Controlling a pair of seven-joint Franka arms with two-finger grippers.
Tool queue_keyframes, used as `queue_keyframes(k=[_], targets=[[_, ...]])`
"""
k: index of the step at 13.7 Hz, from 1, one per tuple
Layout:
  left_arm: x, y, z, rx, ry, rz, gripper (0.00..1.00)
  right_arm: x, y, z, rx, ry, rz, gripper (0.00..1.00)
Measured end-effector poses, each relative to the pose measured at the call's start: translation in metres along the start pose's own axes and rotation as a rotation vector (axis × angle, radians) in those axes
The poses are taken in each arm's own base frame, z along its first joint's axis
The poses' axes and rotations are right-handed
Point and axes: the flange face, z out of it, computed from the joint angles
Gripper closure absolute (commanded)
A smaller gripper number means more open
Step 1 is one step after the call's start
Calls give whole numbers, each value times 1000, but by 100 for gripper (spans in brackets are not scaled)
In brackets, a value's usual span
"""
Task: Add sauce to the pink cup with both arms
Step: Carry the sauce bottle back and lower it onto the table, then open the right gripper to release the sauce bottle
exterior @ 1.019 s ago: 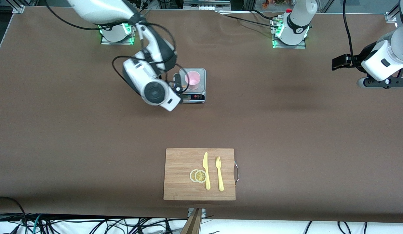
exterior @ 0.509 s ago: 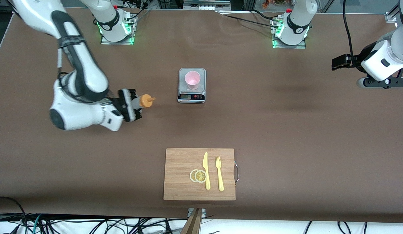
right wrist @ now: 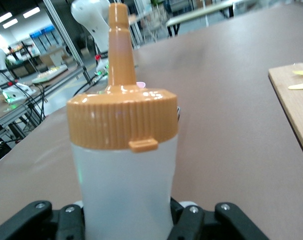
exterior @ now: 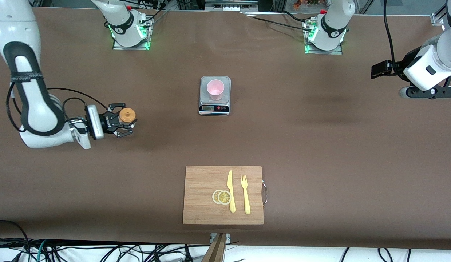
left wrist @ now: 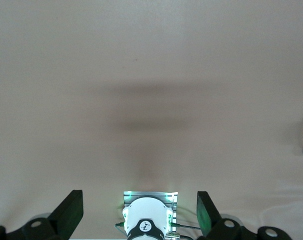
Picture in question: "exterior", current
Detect aluminium frame profile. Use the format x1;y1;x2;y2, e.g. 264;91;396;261
431;0;448;26

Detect pink plastic cup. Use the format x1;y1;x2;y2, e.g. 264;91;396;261
206;79;225;102

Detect aluminium left arm base plate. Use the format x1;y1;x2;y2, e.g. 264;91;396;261
304;38;343;55

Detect silver digital kitchen scale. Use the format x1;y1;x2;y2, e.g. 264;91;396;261
199;76;231;116

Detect yellow plastic knife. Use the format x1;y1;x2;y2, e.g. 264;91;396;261
226;170;236;213

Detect tangled black floor cables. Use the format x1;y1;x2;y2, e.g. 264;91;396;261
47;242;198;262

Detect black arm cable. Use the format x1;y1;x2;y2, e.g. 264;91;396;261
6;81;109;132
383;0;397;71

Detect wooden beam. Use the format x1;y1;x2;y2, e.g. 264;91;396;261
201;233;228;262

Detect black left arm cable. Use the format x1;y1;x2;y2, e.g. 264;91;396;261
383;0;397;71

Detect bamboo cutting board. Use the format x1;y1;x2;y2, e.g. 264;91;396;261
183;166;264;225

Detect black looped floor cable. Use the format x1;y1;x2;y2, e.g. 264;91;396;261
0;220;31;262

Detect translucent sauce bottle orange cap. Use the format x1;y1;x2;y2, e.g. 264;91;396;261
119;107;137;126

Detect aluminium right arm base plate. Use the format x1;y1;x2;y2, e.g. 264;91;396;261
112;35;151;51

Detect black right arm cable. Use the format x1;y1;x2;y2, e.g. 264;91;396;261
6;81;109;132

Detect teal floor cable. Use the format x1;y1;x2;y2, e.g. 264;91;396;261
36;239;47;262

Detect yellow plastic fork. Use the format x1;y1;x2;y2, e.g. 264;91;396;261
241;175;251;215

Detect black left base cable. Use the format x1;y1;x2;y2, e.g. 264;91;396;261
244;12;315;31

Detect white power strip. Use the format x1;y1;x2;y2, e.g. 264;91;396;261
205;0;258;12

